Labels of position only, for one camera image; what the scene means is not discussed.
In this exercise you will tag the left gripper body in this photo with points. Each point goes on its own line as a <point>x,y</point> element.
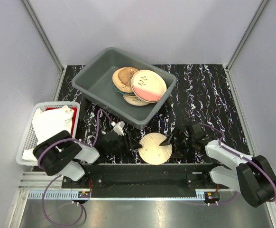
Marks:
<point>121,146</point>

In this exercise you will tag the pink and cream plate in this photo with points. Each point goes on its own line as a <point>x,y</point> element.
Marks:
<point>148,85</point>

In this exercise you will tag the teal embossed plate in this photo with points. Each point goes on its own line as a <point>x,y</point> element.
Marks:
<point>118,90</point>

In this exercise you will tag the cream leaf pattern plate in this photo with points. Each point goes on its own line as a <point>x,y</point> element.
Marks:
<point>119,85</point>

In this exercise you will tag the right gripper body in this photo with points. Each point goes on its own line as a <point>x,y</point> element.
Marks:
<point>183,144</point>

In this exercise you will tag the beige wooden round plate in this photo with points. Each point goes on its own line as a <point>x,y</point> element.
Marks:
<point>151,151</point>

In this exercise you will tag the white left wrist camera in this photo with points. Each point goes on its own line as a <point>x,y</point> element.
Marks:
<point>118,127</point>

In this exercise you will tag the dark transparent glass plate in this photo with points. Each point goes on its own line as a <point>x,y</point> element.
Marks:
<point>125,75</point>

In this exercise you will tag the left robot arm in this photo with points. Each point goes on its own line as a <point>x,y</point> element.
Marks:
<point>61,153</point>

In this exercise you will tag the grey plastic bin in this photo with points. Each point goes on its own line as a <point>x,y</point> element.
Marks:
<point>95,83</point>

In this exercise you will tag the white plastic basket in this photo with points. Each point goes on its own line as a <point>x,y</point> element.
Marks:
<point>29,139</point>

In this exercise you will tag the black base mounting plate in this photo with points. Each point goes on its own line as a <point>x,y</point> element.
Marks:
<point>144,181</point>

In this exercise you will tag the white cloth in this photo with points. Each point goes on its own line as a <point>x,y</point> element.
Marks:
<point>42,133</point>

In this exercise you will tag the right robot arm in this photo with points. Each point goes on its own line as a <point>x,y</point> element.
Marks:
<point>252,177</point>

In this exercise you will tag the cream and blue plate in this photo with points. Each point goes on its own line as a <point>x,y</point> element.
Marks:
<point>134,100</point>

